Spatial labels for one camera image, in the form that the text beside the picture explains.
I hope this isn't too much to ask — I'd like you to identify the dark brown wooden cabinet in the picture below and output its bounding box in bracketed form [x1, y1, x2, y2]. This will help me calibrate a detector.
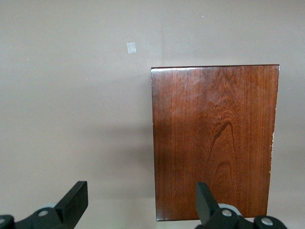
[151, 64, 280, 222]

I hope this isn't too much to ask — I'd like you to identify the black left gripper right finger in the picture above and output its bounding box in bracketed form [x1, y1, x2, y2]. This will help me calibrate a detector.
[195, 182, 288, 229]

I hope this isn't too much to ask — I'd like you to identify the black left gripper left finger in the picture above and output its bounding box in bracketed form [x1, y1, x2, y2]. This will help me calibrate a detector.
[0, 181, 89, 229]

